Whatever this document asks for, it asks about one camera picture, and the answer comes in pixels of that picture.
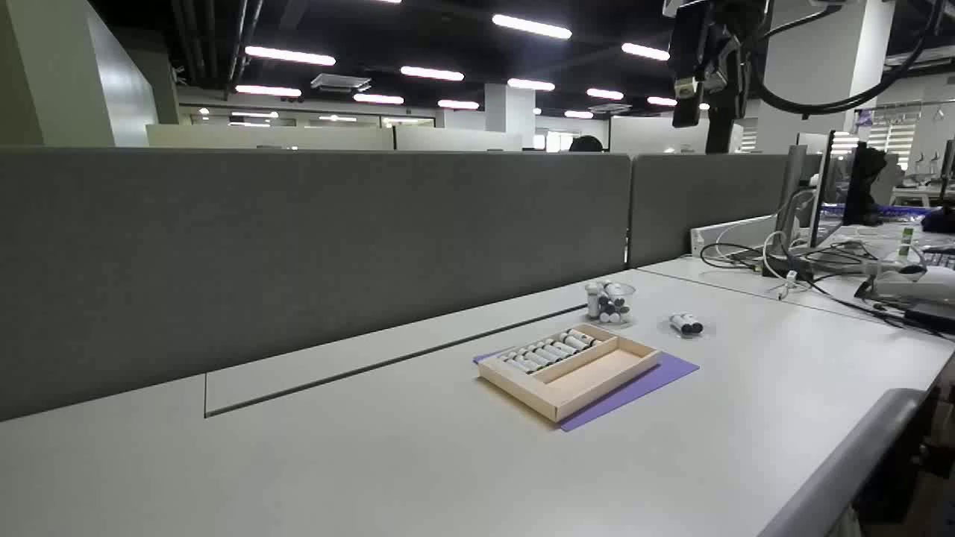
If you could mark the wooden two-compartment tray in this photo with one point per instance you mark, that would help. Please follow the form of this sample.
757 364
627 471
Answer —
599 377

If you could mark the ceiling air vent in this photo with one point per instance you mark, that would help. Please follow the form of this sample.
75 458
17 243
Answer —
338 82

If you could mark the small clear spray bottle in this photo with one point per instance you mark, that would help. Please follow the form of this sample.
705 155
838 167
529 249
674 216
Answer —
909 246

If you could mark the beige low partition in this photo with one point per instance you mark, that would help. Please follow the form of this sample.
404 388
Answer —
271 136
457 137

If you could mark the grey flat device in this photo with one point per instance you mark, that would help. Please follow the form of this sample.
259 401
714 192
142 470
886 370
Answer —
912 286

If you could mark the narrow grey desk partition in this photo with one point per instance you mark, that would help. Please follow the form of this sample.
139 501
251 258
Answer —
698 198

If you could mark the fluorescent ceiling light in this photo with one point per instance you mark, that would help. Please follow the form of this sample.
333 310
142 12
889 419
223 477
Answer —
377 100
290 55
605 92
430 71
529 85
268 89
532 25
645 52

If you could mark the dark-haired person head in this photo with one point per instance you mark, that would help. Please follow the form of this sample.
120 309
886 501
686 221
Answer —
586 143

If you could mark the purple mat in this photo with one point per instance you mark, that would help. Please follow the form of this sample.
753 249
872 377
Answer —
657 383

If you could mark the wide grey desk partition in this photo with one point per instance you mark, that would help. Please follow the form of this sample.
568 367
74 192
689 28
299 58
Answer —
299 258

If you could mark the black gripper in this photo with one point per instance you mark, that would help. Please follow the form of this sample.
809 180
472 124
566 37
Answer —
732 30

